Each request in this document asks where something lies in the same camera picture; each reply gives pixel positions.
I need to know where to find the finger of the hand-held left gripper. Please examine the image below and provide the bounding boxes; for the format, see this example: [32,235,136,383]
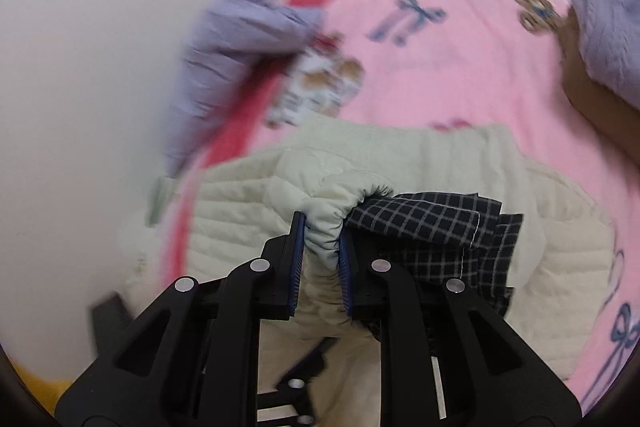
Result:
[257,337,336,427]

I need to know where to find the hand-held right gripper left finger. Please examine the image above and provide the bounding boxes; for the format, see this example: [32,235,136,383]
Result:
[54,211,307,427]

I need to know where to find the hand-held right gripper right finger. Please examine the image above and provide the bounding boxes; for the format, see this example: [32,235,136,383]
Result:
[339,227,583,427]

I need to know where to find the cream quilted hooded jacket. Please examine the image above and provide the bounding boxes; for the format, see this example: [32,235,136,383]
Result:
[117,114,618,427]

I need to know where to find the purple cable knit sweater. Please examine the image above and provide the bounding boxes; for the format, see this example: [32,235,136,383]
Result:
[567,0,640,110]

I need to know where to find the white floral bed sheet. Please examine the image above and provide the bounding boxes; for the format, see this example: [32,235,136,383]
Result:
[117,172,183,293]

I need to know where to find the pink cartoon print blanket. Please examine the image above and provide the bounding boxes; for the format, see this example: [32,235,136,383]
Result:
[160,0,640,413]

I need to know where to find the lavender puffer jacket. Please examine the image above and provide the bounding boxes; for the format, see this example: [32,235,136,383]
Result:
[162,0,326,178]

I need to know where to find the brown folded garment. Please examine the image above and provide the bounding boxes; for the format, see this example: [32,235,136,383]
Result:
[557,14,640,168]

